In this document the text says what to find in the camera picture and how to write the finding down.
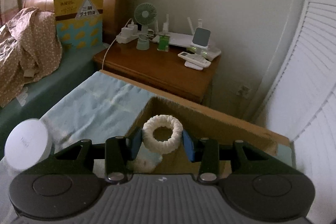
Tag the green desk fan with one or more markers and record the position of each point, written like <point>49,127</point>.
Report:
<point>144,14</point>

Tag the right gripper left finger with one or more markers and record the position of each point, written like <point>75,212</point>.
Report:
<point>120,150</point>

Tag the brown floral blanket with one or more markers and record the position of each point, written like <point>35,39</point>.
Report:
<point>30,50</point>

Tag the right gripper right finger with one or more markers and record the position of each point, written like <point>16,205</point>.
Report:
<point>206,152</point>

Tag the wall outlet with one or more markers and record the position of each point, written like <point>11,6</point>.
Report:
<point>243,91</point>

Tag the white louvered closet door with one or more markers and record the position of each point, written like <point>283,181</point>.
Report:
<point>301,103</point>

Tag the white scrunchie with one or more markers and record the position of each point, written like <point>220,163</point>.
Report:
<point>162,134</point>

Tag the wooden nightstand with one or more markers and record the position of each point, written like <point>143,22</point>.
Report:
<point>162,70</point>

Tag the light blue towel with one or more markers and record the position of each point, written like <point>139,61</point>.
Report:
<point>99,108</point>

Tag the small grey screen device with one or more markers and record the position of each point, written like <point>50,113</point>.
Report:
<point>201,38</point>

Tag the white round lid jar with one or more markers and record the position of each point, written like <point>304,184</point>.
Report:
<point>27,144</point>

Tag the green small bottle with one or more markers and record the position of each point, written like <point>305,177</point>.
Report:
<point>163,43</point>

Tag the white remote control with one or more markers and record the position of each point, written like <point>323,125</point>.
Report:
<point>195,59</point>

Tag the cardboard box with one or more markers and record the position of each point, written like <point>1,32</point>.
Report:
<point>202,122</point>

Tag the yellow blue snack bag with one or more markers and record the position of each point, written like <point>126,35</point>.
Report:
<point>78,23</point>

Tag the white power strip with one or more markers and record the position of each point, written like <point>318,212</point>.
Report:
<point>127,34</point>

